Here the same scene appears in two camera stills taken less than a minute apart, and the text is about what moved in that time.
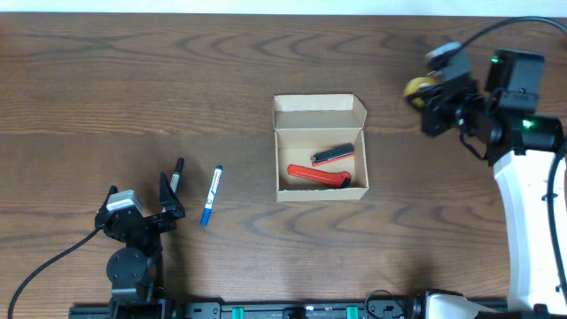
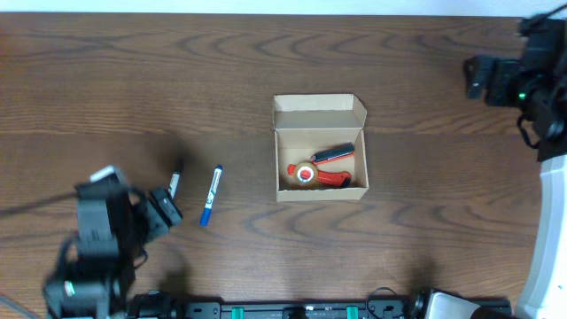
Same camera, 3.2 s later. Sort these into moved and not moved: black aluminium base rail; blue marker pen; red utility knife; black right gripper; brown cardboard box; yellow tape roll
Moved: black right gripper; yellow tape roll
Not moved: black aluminium base rail; blue marker pen; brown cardboard box; red utility knife
